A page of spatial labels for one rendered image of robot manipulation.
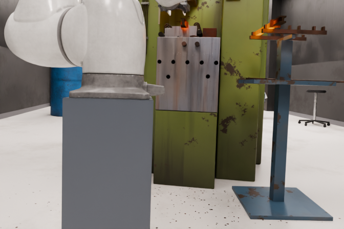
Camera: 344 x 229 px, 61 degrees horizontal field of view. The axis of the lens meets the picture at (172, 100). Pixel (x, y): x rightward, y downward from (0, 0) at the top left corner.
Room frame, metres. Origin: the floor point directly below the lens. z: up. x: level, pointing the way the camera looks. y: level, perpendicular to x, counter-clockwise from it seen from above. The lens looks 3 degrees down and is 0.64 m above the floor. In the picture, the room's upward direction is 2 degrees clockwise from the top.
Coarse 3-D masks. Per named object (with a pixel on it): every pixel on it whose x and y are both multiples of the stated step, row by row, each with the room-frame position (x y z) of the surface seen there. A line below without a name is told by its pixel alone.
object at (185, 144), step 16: (160, 112) 1.79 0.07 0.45; (176, 112) 1.78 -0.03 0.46; (192, 112) 1.76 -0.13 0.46; (208, 112) 1.75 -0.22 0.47; (160, 128) 1.79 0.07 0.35; (176, 128) 1.78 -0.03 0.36; (192, 128) 1.76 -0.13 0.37; (208, 128) 1.75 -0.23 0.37; (160, 144) 1.79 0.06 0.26; (176, 144) 1.78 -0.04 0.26; (192, 144) 1.76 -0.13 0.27; (208, 144) 1.75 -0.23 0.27; (160, 160) 1.79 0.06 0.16; (176, 160) 1.78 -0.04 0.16; (192, 160) 1.76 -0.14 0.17; (208, 160) 1.75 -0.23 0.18; (160, 176) 1.79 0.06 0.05; (176, 176) 1.78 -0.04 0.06; (192, 176) 1.76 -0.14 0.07; (208, 176) 1.75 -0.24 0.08
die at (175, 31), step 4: (168, 28) 1.85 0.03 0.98; (172, 28) 1.85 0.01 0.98; (176, 28) 1.84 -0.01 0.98; (180, 28) 1.84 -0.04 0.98; (184, 28) 1.83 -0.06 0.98; (188, 28) 1.83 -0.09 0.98; (192, 28) 1.83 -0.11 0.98; (196, 28) 1.82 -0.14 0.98; (168, 32) 1.85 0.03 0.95; (172, 32) 1.85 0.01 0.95; (176, 32) 1.84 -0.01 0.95; (180, 32) 1.84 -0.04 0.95; (184, 32) 1.83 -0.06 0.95; (188, 32) 1.83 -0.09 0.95; (192, 32) 1.83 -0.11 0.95; (196, 32) 1.82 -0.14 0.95; (168, 36) 1.85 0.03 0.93; (172, 36) 1.84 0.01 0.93; (176, 36) 1.84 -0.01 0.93; (180, 36) 1.84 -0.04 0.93; (184, 36) 1.83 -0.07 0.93; (188, 36) 1.83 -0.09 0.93
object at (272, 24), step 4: (280, 16) 1.28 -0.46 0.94; (284, 16) 1.28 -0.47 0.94; (272, 20) 1.37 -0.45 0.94; (276, 20) 1.34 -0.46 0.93; (280, 20) 1.30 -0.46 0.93; (268, 24) 1.43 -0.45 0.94; (272, 24) 1.37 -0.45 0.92; (276, 24) 1.32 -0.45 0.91; (280, 24) 1.32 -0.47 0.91; (268, 28) 1.44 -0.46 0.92; (272, 28) 1.44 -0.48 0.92; (256, 32) 1.63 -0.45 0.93; (260, 32) 1.56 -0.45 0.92
